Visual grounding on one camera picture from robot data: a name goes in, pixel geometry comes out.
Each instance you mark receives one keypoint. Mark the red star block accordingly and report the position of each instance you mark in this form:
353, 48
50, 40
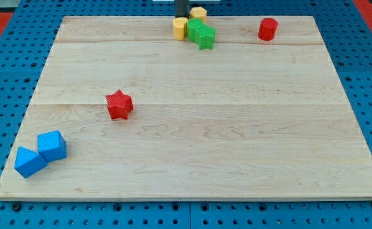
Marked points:
119, 105

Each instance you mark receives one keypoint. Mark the wooden board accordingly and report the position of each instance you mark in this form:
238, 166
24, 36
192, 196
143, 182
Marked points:
247, 121

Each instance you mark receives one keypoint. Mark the yellow hexagon block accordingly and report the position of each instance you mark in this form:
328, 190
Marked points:
199, 13

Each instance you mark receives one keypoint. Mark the green cylinder block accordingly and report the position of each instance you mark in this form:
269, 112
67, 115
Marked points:
192, 25

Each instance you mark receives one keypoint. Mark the red cylinder block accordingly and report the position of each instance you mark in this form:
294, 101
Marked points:
267, 29

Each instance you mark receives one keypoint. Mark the blue triangular block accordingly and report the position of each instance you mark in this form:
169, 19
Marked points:
28, 162

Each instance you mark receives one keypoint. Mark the green star block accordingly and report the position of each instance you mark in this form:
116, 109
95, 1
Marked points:
205, 37

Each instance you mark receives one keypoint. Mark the blue cube block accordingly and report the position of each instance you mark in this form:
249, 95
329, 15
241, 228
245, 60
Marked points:
52, 146

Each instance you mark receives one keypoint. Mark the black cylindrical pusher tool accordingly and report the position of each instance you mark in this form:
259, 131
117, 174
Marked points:
181, 8

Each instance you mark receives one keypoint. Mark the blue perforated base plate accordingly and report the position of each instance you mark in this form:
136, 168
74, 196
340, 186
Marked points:
24, 47

